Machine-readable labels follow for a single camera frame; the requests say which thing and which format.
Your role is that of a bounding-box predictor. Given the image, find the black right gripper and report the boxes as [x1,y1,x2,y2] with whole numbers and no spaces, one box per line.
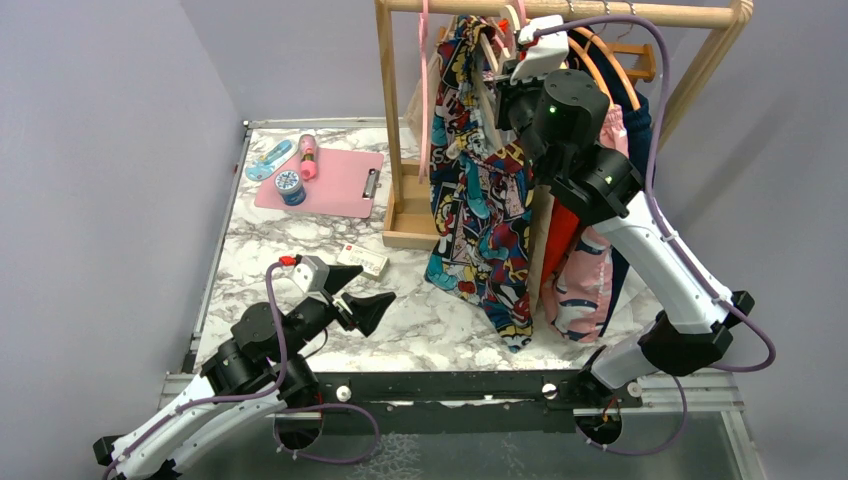
[492,57,557,179]

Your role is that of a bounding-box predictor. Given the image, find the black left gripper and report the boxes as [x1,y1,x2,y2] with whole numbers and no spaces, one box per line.
[275,266,396,365]

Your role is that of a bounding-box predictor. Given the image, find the cream plastic hanger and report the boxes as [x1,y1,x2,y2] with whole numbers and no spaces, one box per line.
[473,3,525,154]

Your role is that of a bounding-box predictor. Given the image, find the comic print shorts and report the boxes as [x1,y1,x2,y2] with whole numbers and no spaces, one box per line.
[425,15,533,352]

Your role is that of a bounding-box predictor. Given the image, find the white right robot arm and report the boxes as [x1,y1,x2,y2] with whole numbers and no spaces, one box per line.
[495,69,754,407]

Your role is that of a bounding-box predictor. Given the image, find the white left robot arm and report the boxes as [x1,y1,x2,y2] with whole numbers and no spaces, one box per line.
[93,255,396,479]

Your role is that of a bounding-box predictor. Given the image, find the navy shorts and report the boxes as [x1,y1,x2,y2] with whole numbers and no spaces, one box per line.
[566,26,657,333]

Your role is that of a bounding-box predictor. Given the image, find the beige shorts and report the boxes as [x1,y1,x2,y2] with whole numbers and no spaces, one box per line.
[404,53,553,313]

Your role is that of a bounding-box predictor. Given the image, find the pink plastic hanger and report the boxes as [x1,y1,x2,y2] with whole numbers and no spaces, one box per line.
[418,0,431,184]

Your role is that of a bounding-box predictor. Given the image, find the orange shorts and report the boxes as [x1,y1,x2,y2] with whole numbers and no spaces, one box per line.
[541,200,580,282]

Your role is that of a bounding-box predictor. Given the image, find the wooden hanger back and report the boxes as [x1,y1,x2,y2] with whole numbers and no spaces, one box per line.
[569,26,643,113]

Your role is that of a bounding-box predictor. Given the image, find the pink patterned shorts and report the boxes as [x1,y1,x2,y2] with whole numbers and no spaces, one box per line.
[541,102,631,344]

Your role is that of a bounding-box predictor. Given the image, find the white paper clothing tag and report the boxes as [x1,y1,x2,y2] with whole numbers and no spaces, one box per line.
[336,243,389,280]

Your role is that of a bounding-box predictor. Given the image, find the wooden clothes rack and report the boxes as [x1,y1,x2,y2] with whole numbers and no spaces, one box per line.
[374,0,754,251]

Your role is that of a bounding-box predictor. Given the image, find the pink clipboard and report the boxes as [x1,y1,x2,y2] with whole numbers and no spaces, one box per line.
[253,148,384,218]

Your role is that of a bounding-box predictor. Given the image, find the blue lidded jar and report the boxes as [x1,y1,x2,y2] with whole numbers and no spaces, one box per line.
[274,170,307,206]

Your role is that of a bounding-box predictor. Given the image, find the light blue flat case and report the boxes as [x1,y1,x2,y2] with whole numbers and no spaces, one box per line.
[245,140,296,182]

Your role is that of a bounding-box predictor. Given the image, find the pink glue stick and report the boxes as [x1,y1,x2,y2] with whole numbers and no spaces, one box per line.
[298,134,318,181]

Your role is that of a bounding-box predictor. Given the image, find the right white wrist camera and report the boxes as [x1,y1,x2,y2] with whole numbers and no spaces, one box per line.
[510,20,570,85]

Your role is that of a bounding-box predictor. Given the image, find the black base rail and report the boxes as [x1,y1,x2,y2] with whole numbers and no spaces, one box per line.
[273,370,642,446]

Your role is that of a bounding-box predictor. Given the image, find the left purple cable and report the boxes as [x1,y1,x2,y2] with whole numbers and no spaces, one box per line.
[102,261,382,480]

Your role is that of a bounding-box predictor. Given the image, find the purple cable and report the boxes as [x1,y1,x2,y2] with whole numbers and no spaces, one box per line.
[533,14,778,457]
[102,261,382,480]

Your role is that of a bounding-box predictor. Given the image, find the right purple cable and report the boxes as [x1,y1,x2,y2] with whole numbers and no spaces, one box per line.
[533,14,778,457]

